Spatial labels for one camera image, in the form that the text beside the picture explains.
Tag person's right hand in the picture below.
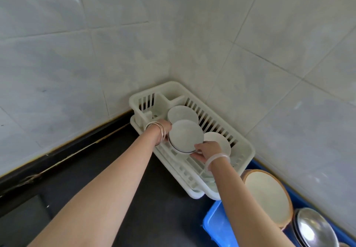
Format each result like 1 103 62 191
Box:
190 141 223 164

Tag person's left hand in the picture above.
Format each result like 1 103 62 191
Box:
155 119 172 142

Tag plain white bowl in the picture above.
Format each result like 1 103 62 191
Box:
168 135 200 155
168 119 205 154
203 131 232 157

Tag large white bowl black print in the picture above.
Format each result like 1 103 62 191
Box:
167 105 200 125

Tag white plastic dish rack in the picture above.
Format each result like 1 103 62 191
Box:
129 81 256 201

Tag white drip tray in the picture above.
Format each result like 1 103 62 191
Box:
130 115 205 200

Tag orange rimmed cream bowl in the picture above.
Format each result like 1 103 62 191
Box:
240 169 294 229

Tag blue plastic tray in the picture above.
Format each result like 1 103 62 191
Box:
202 159 356 247

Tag stainless steel bowl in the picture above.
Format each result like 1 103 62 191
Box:
292 207 340 247

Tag person's left forearm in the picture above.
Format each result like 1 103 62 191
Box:
27 132 162 247

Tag person's right forearm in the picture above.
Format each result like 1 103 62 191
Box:
210 159 295 247

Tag white jade bangle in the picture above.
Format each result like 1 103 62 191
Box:
204 154 231 172

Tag silver wrist bangles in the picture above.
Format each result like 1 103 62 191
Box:
144 121 167 146

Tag dark green glass stove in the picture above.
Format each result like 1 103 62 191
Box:
0 194 53 247

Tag thin rusty wire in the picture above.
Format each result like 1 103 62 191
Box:
8 171 42 190

